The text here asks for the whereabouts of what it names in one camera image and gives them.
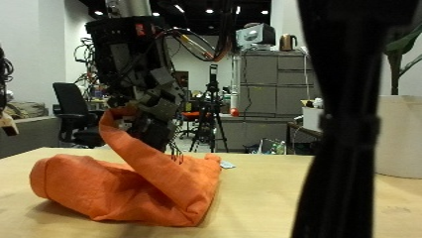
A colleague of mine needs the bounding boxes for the orange shirt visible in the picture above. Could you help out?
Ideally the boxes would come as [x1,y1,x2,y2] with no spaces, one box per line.
[30,105,223,228]

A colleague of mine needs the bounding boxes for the beige bag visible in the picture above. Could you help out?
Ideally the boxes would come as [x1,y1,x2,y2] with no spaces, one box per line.
[5,100,50,121]

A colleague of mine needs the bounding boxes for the grey sofa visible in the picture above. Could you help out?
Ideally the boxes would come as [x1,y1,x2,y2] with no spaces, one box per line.
[0,115,65,160]

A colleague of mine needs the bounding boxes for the brown door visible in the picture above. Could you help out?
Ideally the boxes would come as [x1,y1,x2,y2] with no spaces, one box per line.
[178,70,191,91]

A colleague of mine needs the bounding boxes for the black office chair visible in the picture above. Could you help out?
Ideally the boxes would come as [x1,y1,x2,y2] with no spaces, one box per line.
[53,82,107,149]

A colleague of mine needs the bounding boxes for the orange office chair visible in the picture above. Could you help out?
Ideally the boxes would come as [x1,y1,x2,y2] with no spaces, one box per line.
[178,110,206,140]

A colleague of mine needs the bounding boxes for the grey white appliance box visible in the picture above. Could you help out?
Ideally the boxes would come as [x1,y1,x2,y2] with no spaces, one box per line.
[235,23,278,52]

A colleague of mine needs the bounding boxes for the grey filing cabinet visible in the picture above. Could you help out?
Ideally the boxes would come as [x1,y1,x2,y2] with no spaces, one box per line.
[215,49,323,155]

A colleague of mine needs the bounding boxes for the copper kettle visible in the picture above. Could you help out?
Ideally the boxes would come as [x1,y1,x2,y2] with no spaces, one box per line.
[279,33,300,53]

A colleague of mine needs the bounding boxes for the dark desk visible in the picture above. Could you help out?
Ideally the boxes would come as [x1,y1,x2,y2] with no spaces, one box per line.
[287,121,325,156]

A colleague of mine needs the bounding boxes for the green leafy plant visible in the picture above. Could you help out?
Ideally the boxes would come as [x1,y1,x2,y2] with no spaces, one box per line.
[381,23,422,97]

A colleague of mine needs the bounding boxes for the tangled cables on stand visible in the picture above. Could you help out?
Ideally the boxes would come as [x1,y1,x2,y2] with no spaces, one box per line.
[73,37,110,100]

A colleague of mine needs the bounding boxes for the black yellow left hand cables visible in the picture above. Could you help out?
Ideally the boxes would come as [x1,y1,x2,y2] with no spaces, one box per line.
[156,28,235,63]

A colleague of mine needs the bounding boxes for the orange black right hand cables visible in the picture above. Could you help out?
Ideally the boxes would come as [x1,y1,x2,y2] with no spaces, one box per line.
[0,46,17,87]

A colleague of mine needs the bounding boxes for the black camera tripod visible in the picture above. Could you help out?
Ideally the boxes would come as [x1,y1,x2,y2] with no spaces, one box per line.
[190,63,231,154]

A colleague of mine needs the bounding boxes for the thick black cable bundle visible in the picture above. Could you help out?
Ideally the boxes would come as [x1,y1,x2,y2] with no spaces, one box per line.
[290,0,420,238]

